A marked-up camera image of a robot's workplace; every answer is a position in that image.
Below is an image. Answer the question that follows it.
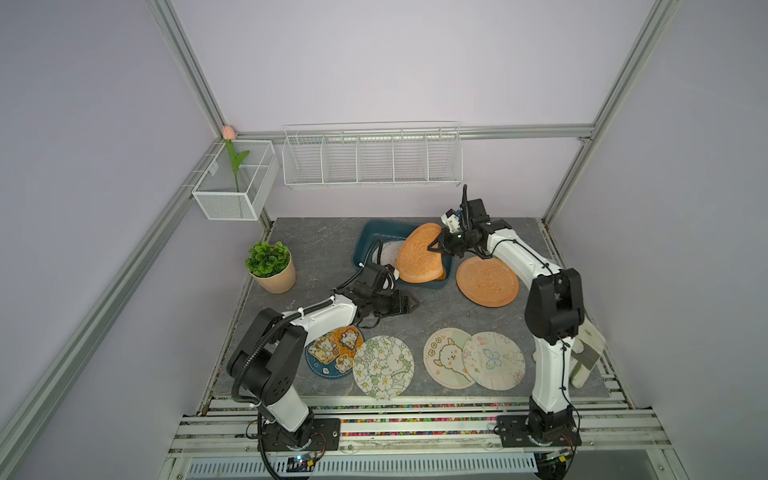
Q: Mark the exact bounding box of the teal plastic storage box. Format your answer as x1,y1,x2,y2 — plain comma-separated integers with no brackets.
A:
352,219,455,290

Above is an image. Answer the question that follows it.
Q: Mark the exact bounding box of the butterfly cream coaster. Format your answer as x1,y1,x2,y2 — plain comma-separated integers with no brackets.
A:
462,331,526,391

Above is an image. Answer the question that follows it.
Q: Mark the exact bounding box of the white wire wall shelf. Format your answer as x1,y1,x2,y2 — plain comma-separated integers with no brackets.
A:
282,121,464,188

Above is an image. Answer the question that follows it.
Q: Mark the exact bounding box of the blue orange toast coaster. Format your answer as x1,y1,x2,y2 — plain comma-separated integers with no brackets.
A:
305,326,365,379

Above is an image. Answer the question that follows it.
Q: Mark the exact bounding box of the pink swirl coaster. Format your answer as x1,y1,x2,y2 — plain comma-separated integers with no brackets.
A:
378,240,404,268

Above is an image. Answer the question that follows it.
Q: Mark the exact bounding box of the pink artificial tulip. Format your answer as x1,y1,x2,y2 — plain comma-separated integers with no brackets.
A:
222,125,250,192

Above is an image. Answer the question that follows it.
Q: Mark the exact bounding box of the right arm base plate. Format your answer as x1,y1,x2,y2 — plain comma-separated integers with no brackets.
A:
493,415,582,448

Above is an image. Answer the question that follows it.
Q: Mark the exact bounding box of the alpaca cream coaster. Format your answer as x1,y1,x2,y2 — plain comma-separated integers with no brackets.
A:
423,327,475,390

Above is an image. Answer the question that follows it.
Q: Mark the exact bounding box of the green potted plant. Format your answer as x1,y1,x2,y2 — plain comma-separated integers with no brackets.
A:
245,241,297,294

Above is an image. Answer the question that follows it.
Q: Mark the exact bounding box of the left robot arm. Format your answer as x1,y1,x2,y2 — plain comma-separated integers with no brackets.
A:
226,259,419,436

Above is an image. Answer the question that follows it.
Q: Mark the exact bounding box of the white grey glove near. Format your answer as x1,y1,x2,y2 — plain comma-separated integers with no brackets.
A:
569,317,606,388

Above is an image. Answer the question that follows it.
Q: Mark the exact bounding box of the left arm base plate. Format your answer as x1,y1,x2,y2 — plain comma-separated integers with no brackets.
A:
257,417,341,452

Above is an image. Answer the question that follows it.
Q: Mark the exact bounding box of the white mesh wall basket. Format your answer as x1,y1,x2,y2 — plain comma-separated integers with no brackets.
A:
192,140,280,221

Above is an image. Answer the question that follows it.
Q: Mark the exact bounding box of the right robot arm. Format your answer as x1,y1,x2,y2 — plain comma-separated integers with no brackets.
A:
428,188,585,445

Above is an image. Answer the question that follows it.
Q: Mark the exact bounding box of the white flower green coaster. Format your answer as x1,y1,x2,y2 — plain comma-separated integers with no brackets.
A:
353,335,415,400

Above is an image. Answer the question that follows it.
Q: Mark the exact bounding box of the orange round coaster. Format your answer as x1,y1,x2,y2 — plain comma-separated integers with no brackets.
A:
396,223,446,284
456,257,520,308

